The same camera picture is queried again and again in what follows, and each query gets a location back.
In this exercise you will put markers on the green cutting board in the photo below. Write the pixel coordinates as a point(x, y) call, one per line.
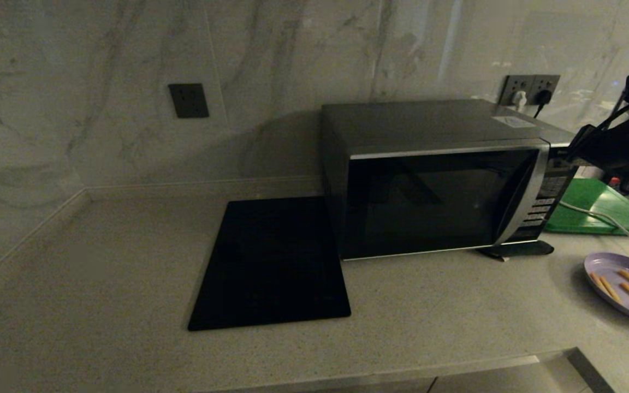
point(593, 207)

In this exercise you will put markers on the black stand under microwave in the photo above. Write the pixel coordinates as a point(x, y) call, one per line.
point(522, 250)

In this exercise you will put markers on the black induction cooktop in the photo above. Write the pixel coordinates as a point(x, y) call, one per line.
point(271, 262)

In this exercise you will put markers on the white power plug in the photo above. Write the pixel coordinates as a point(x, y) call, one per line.
point(519, 100)

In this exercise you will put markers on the black silver microwave oven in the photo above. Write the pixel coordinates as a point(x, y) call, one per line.
point(423, 123)

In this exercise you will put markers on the black power plug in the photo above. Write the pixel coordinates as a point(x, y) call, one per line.
point(543, 97)

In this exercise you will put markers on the dark single wall socket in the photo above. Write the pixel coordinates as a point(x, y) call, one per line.
point(189, 101)

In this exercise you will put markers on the purple plate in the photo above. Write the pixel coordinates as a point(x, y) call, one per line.
point(609, 263)

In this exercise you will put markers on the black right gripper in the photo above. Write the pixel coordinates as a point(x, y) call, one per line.
point(601, 147)

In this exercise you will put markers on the black glass microwave door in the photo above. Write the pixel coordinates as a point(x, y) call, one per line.
point(429, 207)

